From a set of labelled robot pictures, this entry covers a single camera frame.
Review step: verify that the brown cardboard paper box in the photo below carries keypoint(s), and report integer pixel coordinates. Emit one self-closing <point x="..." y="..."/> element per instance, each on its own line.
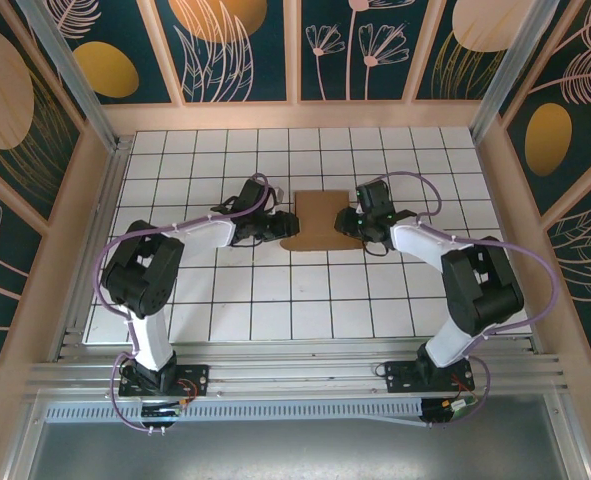
<point x="320" y="220"/>

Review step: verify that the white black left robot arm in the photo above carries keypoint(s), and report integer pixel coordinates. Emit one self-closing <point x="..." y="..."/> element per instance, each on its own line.
<point x="145" y="280"/>

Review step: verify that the small controller circuit board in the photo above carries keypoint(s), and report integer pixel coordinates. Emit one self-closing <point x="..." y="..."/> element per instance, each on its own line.
<point x="162" y="410"/>
<point x="450" y="407"/>

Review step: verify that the grey metal sheet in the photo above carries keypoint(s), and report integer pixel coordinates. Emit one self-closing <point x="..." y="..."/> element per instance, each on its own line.
<point x="295" y="450"/>

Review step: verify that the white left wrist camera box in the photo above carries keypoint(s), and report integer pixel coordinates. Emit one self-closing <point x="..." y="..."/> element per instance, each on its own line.
<point x="277" y="194"/>

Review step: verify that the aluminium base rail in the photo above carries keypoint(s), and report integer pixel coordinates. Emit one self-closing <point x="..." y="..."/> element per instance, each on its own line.
<point x="300" y="372"/>

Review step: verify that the teal wall panel pink flowers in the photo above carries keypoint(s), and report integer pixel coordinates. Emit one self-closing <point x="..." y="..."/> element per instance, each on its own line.
<point x="355" y="75"/>

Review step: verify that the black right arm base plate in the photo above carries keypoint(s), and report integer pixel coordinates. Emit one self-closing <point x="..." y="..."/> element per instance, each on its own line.
<point x="400" y="377"/>

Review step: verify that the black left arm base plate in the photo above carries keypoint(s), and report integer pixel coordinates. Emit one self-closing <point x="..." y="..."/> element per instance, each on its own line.
<point x="195" y="375"/>

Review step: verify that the aluminium side rail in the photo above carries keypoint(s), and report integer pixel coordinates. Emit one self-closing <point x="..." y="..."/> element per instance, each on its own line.
<point x="95" y="225"/>

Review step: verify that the teal wall panel cream circle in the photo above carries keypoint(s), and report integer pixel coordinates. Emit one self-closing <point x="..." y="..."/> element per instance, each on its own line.
<point x="465" y="60"/>

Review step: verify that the teal wall panel feather oval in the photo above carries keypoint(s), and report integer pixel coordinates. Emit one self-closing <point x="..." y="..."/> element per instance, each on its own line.
<point x="550" y="140"/>

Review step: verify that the aluminium frame post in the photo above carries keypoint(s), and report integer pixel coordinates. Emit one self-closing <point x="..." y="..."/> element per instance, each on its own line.
<point x="71" y="75"/>
<point x="507" y="75"/>

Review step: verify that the teal wall panel pink leaves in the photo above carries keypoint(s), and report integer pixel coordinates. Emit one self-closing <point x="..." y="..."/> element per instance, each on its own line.
<point x="585" y="260"/>

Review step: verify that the teal wall panel yellow oval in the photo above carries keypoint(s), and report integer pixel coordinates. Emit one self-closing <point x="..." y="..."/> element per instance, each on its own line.
<point x="105" y="70"/>

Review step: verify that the teal wall panel single flower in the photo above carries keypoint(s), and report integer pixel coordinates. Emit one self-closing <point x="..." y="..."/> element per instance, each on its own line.
<point x="0" y="280"/>

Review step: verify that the teal wall panel large cream disc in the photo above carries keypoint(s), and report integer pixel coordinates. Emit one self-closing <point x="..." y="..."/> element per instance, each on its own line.
<point x="5" y="90"/>

